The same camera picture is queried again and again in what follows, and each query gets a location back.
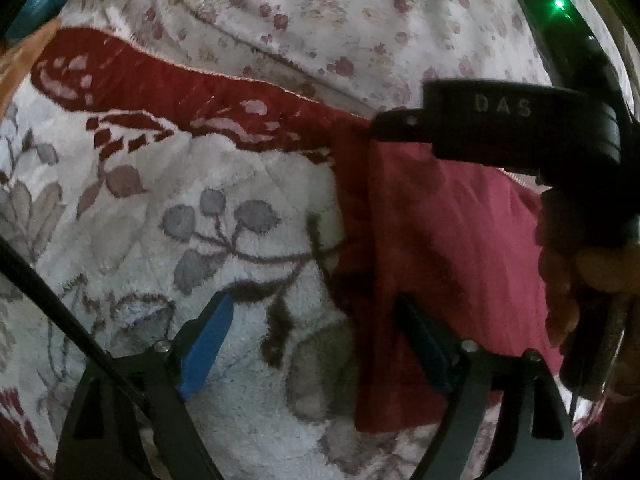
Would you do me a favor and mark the dark red small garment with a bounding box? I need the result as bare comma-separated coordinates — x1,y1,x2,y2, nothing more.
330,117,562,434

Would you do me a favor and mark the blue plastic bag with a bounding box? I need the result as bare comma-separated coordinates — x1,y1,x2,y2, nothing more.
3,0,67,48

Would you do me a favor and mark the white floral bed sheet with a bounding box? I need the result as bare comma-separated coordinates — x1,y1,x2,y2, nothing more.
62,0,547,115

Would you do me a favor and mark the red and white plush blanket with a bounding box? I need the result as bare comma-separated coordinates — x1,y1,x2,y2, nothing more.
1,27,435,479

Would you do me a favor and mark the orange cloth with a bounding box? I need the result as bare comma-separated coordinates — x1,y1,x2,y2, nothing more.
0,18,62,117

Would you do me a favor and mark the person's right hand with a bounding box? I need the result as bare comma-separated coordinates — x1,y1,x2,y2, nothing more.
536,191,639,347

